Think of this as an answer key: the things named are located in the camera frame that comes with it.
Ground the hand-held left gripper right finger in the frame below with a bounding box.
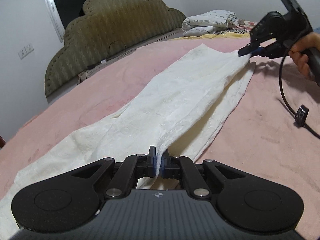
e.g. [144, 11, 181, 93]
[161, 155, 251, 198]

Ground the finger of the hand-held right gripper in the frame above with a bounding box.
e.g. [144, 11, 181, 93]
[251, 46, 271, 58]
[238, 42, 261, 56]

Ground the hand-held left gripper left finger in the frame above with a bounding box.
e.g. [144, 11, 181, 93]
[67, 145, 157, 198]

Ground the white towel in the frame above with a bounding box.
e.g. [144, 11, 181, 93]
[0, 44, 257, 239]

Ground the person's right hand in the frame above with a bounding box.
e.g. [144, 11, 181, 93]
[287, 32, 320, 80]

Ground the yellow striped cloth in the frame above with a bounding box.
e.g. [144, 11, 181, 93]
[179, 29, 253, 39]

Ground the white printed folded quilt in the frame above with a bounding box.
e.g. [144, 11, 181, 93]
[181, 9, 237, 37]

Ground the pink blanket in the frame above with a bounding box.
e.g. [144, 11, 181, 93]
[0, 34, 320, 230]

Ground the olive padded headboard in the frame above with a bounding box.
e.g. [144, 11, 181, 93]
[44, 0, 187, 98]

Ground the white framed window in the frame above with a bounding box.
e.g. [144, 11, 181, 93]
[40, 0, 143, 43]

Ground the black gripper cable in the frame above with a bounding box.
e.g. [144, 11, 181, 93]
[278, 54, 320, 139]

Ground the black cable tag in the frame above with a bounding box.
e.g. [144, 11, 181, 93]
[294, 104, 309, 128]

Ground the black charger cable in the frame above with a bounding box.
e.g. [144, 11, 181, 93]
[108, 40, 127, 56]

